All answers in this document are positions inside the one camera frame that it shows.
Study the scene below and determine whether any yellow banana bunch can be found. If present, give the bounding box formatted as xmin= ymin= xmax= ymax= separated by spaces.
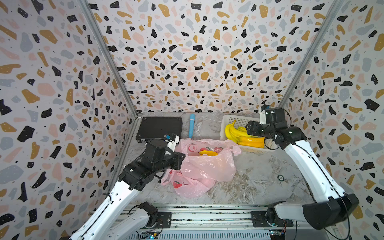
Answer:
xmin=199 ymin=150 xmax=218 ymax=156
xmin=237 ymin=137 xmax=265 ymax=149
xmin=225 ymin=120 xmax=250 ymax=143

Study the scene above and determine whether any pink plastic bag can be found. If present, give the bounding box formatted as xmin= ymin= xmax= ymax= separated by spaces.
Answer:
xmin=161 ymin=139 xmax=242 ymax=198

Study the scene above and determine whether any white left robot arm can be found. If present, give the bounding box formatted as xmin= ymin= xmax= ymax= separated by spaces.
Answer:
xmin=69 ymin=135 xmax=186 ymax=240

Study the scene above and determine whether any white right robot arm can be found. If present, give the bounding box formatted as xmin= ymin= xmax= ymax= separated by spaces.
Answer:
xmin=246 ymin=105 xmax=359 ymax=230

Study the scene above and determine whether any black ribbed carry case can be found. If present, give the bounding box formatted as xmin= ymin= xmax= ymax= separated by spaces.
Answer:
xmin=136 ymin=117 xmax=183 ymax=143

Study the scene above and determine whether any white perforated plastic basket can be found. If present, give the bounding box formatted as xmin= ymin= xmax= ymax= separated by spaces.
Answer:
xmin=220 ymin=115 xmax=278 ymax=155

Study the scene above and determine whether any blue cylindrical tube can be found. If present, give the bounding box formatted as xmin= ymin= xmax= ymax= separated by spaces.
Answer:
xmin=189 ymin=114 xmax=196 ymax=139

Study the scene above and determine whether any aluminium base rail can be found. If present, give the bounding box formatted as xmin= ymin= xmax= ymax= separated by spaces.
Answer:
xmin=115 ymin=204 xmax=337 ymax=240

